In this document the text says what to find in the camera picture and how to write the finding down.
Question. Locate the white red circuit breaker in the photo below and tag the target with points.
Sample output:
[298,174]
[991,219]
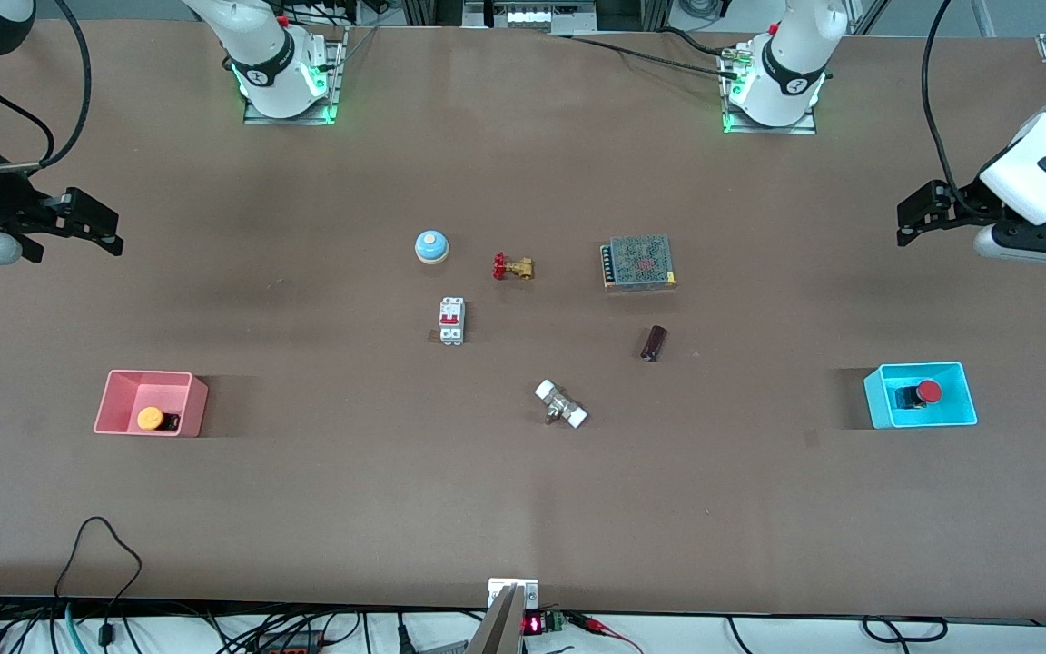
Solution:
[451,322]

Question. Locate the pink plastic box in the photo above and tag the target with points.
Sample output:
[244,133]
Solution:
[123,395]

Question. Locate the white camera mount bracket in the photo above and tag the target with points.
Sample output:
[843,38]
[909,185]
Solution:
[527,590]

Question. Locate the cyan plastic box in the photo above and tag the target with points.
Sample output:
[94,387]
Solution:
[959,413]

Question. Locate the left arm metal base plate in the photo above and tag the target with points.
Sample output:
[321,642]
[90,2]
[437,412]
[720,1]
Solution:
[809,123]

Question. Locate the metal fitting white caps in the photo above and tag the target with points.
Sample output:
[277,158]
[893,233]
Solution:
[561,405]

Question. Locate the metal mesh power supply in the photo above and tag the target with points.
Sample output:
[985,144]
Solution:
[639,262]

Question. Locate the blue call bell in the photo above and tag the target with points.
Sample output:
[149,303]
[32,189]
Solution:
[431,245]

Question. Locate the red digit display module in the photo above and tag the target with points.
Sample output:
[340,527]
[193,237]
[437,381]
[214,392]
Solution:
[541,623]

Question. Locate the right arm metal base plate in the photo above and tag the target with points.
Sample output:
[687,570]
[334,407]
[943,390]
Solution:
[334,86]

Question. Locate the red push button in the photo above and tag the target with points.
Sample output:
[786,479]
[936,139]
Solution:
[929,391]

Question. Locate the silver lit device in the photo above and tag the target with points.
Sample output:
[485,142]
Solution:
[532,14]

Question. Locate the dark brown cylinder capacitor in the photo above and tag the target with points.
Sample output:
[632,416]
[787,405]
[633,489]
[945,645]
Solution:
[654,342]

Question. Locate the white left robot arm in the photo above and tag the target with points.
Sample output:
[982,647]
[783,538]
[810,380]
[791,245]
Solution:
[791,54]

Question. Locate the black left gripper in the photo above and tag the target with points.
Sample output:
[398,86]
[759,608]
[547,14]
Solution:
[966,203]

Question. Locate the grey metal bar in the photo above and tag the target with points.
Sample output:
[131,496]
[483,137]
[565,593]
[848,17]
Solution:
[498,627]

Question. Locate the black orange power strip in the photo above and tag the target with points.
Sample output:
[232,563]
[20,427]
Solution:
[291,641]

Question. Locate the yellow push button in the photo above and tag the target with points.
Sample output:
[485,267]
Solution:
[150,418]

